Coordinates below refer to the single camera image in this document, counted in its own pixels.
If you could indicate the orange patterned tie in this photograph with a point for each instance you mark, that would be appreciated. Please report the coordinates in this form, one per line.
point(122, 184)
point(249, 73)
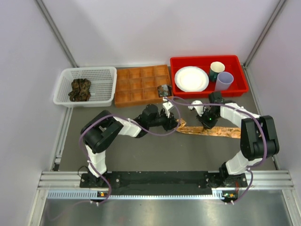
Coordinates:
point(214, 132)

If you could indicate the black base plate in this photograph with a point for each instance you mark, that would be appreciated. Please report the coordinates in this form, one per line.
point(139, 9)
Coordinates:
point(170, 182)

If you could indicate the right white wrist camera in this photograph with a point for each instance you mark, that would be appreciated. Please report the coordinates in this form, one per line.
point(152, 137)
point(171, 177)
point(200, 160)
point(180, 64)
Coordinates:
point(197, 106)

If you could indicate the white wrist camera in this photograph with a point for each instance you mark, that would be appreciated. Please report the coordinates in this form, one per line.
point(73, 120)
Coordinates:
point(167, 106)
point(197, 106)

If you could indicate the rolled dark patterned tie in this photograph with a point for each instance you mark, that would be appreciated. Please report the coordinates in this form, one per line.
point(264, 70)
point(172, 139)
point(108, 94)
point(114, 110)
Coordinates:
point(164, 90)

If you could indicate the lavender plastic cup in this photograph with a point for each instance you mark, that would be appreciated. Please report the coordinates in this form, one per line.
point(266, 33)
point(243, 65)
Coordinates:
point(224, 80)

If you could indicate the white paper plate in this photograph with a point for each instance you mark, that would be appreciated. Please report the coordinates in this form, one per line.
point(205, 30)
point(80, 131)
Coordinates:
point(191, 79)

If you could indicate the red plastic bin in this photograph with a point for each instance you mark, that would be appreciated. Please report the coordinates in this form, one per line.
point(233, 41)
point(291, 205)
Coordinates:
point(232, 65)

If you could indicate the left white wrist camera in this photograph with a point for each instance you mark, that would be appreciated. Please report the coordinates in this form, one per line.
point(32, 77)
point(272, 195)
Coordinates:
point(167, 106)

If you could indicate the slotted cable duct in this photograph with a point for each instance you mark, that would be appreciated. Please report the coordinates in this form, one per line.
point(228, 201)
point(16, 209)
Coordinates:
point(97, 195)

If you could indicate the dark camouflage tie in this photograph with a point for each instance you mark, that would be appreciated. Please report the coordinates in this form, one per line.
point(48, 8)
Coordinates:
point(80, 90)

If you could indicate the white perforated plastic basket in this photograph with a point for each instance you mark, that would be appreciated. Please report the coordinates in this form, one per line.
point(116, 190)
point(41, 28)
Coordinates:
point(103, 85)

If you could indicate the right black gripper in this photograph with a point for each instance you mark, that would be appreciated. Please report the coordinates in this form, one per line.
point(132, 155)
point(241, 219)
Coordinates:
point(205, 124)

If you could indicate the green cup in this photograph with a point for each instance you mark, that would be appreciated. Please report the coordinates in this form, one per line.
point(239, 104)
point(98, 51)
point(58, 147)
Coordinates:
point(215, 68)

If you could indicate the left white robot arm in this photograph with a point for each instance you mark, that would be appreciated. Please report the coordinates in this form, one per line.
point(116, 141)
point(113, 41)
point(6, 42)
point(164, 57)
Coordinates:
point(100, 132)

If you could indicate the orange compartment tray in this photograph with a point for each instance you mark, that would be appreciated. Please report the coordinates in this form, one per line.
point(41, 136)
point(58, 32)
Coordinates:
point(138, 86)

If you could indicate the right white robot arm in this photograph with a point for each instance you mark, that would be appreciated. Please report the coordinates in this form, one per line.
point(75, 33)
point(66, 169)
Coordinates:
point(258, 138)

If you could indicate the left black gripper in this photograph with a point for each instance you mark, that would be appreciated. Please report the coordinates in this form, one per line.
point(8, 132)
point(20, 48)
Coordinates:
point(170, 123)

